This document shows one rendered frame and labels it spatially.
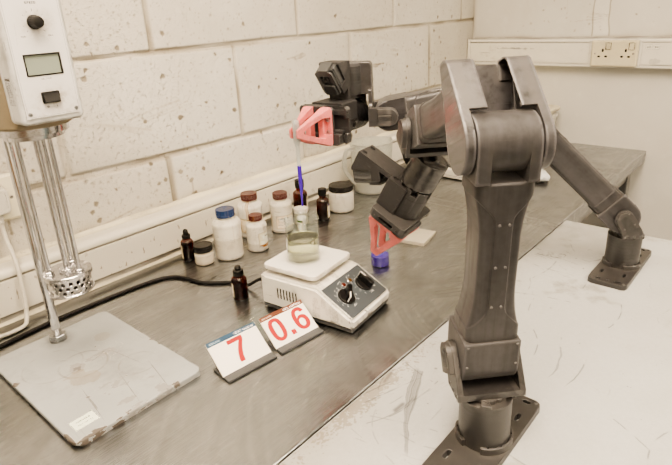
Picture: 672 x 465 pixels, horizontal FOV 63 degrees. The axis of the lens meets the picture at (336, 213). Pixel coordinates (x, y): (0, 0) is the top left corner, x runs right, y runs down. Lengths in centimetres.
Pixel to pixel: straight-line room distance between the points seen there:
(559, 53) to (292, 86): 105
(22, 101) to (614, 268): 105
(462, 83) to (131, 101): 83
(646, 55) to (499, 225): 159
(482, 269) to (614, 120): 166
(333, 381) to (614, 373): 41
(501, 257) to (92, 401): 60
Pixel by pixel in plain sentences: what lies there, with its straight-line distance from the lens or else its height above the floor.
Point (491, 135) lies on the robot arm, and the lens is 55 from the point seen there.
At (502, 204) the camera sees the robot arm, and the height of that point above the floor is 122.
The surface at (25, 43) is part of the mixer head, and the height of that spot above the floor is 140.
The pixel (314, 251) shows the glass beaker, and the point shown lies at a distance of 99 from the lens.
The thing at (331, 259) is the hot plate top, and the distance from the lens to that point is 101.
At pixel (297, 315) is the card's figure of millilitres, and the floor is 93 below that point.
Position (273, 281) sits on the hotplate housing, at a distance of 101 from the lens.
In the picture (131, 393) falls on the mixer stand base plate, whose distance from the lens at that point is 89.
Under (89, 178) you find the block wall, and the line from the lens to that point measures 124.
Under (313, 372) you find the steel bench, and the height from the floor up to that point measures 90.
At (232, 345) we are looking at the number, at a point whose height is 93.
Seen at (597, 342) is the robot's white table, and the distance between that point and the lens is 99.
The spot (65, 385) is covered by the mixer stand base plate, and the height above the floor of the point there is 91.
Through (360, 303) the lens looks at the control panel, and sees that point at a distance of 97.
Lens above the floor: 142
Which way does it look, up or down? 20 degrees down
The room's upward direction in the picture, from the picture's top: 3 degrees counter-clockwise
